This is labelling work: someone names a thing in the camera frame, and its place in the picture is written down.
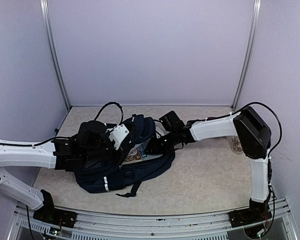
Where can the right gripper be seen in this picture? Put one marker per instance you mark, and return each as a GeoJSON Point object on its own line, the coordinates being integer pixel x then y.
{"type": "Point", "coordinates": [156, 148]}

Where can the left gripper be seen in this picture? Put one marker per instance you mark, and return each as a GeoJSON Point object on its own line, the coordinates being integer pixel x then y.
{"type": "Point", "coordinates": [123, 151]}

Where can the navy blue backpack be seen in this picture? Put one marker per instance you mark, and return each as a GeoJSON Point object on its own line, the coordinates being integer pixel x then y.
{"type": "Point", "coordinates": [111, 173]}

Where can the illustrated floral cover book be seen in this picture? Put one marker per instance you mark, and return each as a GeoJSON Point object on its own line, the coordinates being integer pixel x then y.
{"type": "Point", "coordinates": [136, 155]}

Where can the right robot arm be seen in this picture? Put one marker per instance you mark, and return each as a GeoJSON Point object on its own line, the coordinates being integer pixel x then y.
{"type": "Point", "coordinates": [255, 139]}

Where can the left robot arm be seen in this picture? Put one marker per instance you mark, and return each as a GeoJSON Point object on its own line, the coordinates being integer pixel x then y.
{"type": "Point", "coordinates": [40, 201]}

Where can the white patterned mug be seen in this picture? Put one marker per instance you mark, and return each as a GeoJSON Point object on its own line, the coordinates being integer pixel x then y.
{"type": "Point", "coordinates": [236, 146]}

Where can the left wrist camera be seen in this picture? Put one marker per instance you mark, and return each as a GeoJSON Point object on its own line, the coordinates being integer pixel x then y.
{"type": "Point", "coordinates": [118, 135]}

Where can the front aluminium rail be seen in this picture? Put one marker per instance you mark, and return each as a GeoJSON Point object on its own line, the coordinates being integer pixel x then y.
{"type": "Point", "coordinates": [91, 225]}

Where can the left aluminium frame post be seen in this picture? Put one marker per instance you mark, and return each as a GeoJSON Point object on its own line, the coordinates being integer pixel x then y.
{"type": "Point", "coordinates": [44, 5]}

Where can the aluminium frame post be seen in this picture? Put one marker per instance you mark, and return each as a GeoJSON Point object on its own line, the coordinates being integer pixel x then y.
{"type": "Point", "coordinates": [44, 5]}
{"type": "Point", "coordinates": [248, 52]}

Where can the right aluminium frame post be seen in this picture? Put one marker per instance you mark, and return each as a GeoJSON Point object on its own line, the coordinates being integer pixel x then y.
{"type": "Point", "coordinates": [248, 52]}

